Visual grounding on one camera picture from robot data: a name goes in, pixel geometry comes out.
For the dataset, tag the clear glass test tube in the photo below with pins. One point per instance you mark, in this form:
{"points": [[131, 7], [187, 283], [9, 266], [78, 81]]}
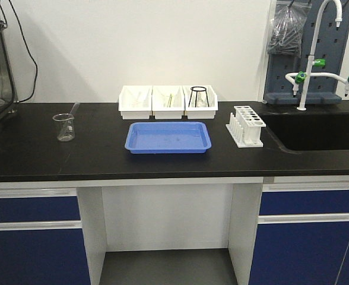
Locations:
{"points": [[74, 108]]}

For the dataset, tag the white test tube rack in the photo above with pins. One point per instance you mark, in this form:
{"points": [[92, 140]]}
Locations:
{"points": [[245, 127]]}

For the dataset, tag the grey pegboard drying rack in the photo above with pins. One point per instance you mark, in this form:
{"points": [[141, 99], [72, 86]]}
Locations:
{"points": [[329, 52]]}

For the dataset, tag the blue plastic tray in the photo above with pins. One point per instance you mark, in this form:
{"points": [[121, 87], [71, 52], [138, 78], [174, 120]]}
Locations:
{"points": [[167, 138]]}

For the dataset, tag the middle white storage bin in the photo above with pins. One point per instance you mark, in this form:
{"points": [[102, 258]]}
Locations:
{"points": [[160, 95]]}

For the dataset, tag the white storage bin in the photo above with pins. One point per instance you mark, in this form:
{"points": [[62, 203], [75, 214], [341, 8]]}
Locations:
{"points": [[160, 95], [127, 96], [201, 112]]}

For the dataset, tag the yellow green plastic droppers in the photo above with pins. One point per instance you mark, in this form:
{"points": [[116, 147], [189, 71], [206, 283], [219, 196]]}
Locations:
{"points": [[170, 99]]}

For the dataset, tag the glass flask in bin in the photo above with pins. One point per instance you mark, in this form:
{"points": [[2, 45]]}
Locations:
{"points": [[201, 101]]}

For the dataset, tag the right white storage bin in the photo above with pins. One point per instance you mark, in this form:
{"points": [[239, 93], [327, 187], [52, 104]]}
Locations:
{"points": [[201, 112]]}

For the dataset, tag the glassware in left bin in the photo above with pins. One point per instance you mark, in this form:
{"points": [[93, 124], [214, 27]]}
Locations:
{"points": [[139, 100]]}

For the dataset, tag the left white storage bin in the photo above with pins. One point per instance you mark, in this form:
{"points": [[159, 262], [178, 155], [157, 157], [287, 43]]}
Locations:
{"points": [[127, 96]]}

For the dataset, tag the clear glass beaker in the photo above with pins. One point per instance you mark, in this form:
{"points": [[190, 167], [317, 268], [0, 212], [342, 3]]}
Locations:
{"points": [[64, 123]]}

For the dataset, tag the black sink basin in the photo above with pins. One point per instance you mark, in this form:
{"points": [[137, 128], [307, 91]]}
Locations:
{"points": [[310, 132]]}

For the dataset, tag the white gooseneck lab faucet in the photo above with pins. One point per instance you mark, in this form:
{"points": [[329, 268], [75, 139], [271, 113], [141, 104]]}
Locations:
{"points": [[304, 77]]}

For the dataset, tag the right blue cabinet drawers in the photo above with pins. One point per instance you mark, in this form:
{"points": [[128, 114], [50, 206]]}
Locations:
{"points": [[302, 236]]}

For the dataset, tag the blue cabinet drawers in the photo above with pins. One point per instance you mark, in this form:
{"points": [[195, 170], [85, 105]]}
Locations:
{"points": [[302, 236], [41, 237]]}

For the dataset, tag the clear plastic bag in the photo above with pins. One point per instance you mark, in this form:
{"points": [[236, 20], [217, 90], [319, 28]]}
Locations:
{"points": [[287, 28]]}

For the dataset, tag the left blue cabinet drawers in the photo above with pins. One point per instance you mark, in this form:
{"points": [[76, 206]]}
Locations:
{"points": [[41, 237]]}

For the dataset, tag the black wire tripod stand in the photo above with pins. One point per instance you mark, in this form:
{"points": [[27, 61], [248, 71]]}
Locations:
{"points": [[197, 90]]}

